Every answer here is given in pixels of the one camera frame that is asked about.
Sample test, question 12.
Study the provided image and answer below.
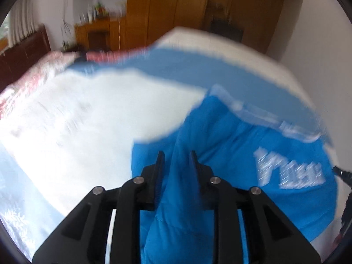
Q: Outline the wooden wardrobe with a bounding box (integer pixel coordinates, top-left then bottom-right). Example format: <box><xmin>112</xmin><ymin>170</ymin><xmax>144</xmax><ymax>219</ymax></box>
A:
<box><xmin>126</xmin><ymin>0</ymin><xmax>213</xmax><ymax>53</ymax></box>

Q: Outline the beige curtain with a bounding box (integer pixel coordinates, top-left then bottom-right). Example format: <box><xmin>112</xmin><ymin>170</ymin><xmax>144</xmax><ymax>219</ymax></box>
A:
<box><xmin>8</xmin><ymin>0</ymin><xmax>38</xmax><ymax>48</ymax></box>

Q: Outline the pink floral quilt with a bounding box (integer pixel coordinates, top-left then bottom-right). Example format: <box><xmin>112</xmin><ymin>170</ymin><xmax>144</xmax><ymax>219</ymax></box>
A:
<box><xmin>0</xmin><ymin>49</ymin><xmax>150</xmax><ymax>110</ymax></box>

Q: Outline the bed with blue-white cover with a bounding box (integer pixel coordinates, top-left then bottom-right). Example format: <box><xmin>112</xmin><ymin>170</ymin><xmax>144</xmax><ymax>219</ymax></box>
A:
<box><xmin>0</xmin><ymin>27</ymin><xmax>343</xmax><ymax>262</ymax></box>

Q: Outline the window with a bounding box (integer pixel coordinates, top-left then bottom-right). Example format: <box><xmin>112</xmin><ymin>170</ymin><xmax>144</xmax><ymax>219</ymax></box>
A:
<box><xmin>0</xmin><ymin>16</ymin><xmax>10</xmax><ymax>51</ymax></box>

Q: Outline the dark wooden headboard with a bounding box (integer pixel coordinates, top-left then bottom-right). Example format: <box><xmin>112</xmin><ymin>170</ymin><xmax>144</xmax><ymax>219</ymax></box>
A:
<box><xmin>0</xmin><ymin>24</ymin><xmax>52</xmax><ymax>90</ymax></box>

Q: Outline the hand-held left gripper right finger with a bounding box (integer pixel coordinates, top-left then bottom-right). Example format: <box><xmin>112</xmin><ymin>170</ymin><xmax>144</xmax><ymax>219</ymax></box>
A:
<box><xmin>189</xmin><ymin>151</ymin><xmax>321</xmax><ymax>264</ymax></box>

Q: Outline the blue puffer jacket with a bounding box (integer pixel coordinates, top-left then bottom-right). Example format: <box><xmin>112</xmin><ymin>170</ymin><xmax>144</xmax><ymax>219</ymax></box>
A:
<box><xmin>131</xmin><ymin>86</ymin><xmax>338</xmax><ymax>264</ymax></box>

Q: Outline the wooden door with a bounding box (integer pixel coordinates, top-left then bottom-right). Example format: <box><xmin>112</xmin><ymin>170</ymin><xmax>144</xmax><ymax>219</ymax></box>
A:
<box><xmin>228</xmin><ymin>0</ymin><xmax>288</xmax><ymax>47</ymax></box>

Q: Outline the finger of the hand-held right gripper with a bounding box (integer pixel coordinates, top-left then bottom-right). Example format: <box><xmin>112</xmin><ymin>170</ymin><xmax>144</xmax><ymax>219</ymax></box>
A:
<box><xmin>332</xmin><ymin>166</ymin><xmax>352</xmax><ymax>185</ymax></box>

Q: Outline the black chair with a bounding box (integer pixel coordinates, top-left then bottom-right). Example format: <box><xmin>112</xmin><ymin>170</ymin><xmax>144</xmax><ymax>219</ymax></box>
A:
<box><xmin>209</xmin><ymin>18</ymin><xmax>245</xmax><ymax>44</ymax></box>

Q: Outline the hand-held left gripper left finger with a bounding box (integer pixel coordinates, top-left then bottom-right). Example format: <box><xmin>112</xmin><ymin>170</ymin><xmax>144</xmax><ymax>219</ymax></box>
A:
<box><xmin>32</xmin><ymin>151</ymin><xmax>165</xmax><ymax>264</ymax></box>

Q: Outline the wooden desk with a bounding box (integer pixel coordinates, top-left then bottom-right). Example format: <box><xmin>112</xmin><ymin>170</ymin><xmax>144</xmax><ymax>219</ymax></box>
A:
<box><xmin>74</xmin><ymin>16</ymin><xmax>127</xmax><ymax>52</ymax></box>

